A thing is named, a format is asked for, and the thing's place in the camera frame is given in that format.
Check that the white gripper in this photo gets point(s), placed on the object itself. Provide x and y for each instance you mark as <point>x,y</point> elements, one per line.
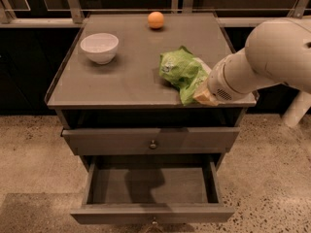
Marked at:
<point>219,83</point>

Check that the green rice chip bag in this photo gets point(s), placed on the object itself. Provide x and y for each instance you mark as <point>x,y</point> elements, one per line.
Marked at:
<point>184,71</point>

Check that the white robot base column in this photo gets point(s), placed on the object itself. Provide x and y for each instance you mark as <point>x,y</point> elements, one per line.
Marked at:
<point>298,108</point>

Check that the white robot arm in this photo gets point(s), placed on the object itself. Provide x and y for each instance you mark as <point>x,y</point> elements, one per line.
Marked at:
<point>277,51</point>

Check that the grey drawer cabinet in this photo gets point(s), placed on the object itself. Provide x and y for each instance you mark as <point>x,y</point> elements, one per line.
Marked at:
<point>128,92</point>

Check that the grey top drawer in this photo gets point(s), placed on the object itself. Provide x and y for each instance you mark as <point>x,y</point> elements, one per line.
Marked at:
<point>136,141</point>

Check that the grey open middle drawer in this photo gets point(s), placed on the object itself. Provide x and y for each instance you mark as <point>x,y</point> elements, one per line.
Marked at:
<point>143,189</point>

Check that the orange fruit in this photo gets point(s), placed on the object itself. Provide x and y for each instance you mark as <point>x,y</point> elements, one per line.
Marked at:
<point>156,20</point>

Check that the white ceramic bowl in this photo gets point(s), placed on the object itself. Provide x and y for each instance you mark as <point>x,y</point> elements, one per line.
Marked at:
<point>100,48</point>

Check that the metal window frame rail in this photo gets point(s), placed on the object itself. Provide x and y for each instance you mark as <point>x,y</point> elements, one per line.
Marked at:
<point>61,13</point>

